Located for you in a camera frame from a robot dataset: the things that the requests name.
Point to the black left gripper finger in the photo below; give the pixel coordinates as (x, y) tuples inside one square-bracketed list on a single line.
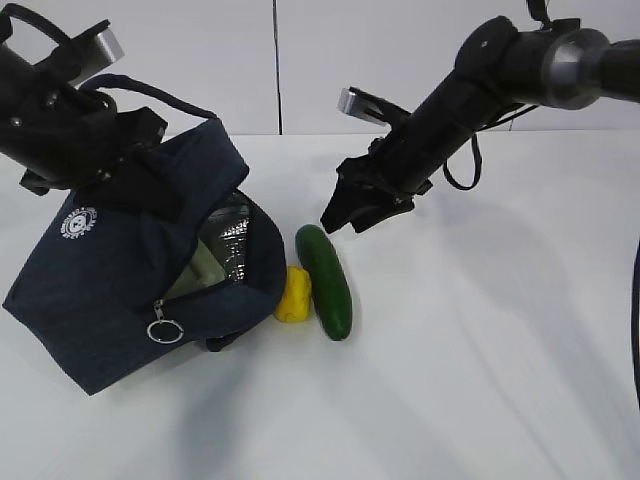
[(135, 184)]

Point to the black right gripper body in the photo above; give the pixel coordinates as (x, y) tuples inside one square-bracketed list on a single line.
[(400, 171)]

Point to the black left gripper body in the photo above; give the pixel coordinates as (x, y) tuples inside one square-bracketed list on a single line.
[(73, 153)]

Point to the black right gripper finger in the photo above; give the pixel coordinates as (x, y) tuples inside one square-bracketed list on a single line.
[(374, 215), (348, 200)]

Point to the green cucumber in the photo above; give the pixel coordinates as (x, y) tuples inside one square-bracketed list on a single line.
[(330, 290)]

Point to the green lid glass container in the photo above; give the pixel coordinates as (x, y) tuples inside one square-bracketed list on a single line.
[(204, 269)]

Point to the dark blue lunch bag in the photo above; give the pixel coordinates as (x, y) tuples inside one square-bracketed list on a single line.
[(91, 289)]

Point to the yellow lemon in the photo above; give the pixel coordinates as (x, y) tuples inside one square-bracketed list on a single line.
[(296, 302)]

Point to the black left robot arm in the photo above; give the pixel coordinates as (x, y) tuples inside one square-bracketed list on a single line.
[(30, 97)]

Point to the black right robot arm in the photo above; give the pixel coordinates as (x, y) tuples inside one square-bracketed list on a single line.
[(499, 70)]

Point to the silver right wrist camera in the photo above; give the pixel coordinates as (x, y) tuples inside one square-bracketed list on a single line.
[(354, 103)]

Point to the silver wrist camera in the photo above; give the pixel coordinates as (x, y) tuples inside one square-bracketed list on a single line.
[(83, 56), (354, 103)]

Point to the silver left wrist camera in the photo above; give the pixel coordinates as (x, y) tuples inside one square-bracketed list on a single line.
[(83, 56)]

